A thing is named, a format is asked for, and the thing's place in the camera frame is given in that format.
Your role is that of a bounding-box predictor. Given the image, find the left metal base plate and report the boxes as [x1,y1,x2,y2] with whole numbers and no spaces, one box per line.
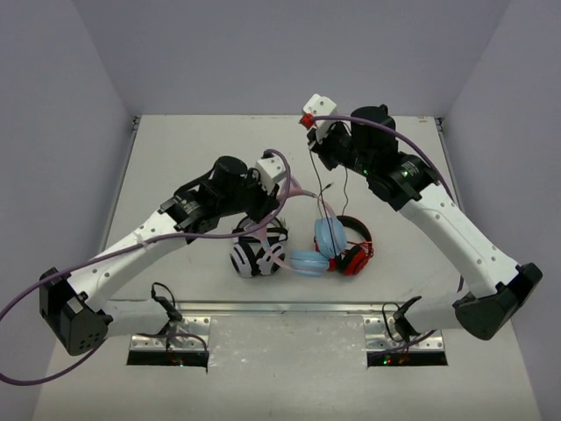
[129,318,209,353]

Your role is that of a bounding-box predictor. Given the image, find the pink blue cat-ear headphones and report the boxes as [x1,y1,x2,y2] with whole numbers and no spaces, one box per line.
[232,179,337,277]

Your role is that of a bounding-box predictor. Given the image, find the thin black headphone cable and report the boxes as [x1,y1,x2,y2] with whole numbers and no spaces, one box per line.
[308,144,352,264]

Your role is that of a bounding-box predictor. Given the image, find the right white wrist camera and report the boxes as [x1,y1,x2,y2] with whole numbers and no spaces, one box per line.
[299,94,337,143]

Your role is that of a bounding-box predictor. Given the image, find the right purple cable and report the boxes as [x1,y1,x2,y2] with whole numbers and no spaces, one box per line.
[313,114,465,352]

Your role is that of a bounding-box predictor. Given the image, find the metal base plate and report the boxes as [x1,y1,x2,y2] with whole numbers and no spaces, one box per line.
[363,313,445,353]
[129,318,209,353]

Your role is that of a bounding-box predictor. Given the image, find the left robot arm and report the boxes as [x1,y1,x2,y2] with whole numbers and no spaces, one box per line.
[39,150,290,356]

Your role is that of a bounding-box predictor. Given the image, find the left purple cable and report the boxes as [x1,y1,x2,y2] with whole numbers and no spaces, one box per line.
[0,148,293,387]

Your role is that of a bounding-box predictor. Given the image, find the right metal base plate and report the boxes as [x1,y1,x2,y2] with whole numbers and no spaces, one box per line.
[363,313,445,353]

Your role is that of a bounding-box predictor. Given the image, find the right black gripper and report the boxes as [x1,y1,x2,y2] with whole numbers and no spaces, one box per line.
[308,118,374,177]

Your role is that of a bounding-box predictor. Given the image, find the white black headphones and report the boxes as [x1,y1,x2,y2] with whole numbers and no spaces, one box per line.
[230,218,288,278]

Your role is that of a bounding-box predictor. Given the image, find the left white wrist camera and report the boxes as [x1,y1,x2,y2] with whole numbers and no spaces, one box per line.
[254,152,287,194]

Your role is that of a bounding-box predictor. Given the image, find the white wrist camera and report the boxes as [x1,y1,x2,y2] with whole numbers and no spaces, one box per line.
[299,94,337,143]
[254,152,287,194]

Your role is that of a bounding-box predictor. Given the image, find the red black headphones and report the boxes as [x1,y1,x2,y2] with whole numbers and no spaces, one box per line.
[311,215,374,276]

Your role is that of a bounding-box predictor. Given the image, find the aluminium table edge rail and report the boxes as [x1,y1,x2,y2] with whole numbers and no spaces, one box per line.
[176,301,398,315]

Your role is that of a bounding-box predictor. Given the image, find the purple cable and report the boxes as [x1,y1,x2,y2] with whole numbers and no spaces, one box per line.
[313,114,465,352]
[0,148,293,387]

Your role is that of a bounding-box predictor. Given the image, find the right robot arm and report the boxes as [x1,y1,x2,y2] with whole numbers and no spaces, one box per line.
[300,97,543,340]

